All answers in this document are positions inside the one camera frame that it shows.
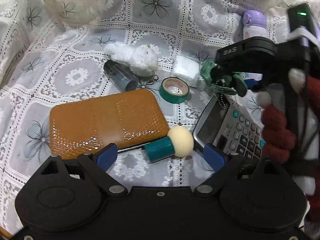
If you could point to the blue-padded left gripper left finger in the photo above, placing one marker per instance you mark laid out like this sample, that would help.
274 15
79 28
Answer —
96 165

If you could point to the teal handled cream sponge puff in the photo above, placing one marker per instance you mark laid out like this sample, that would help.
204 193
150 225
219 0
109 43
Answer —
178 142

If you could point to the green plush keychain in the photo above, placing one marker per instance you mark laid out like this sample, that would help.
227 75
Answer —
222 82

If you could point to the grey desk calculator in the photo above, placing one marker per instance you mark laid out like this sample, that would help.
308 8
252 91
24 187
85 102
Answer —
229 127

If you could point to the green tape roll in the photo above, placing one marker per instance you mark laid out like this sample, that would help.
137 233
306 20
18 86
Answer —
174 90

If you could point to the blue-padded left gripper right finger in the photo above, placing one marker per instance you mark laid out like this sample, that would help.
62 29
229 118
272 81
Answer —
225 167

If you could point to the white plush keychain toy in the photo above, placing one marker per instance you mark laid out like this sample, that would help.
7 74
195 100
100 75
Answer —
141 60

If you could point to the brown leather wallet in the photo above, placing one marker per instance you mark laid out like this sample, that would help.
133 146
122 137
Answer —
125 119

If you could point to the dark cylindrical tube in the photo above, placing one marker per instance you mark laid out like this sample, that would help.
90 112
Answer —
121 76

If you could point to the purple thermos bottle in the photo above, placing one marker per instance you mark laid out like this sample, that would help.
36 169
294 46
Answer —
254 24

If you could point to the white and grey lace cloth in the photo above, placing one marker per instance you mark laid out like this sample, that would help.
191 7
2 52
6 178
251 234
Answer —
52 52

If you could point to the clear packet of white pads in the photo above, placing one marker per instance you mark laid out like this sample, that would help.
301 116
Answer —
187 70

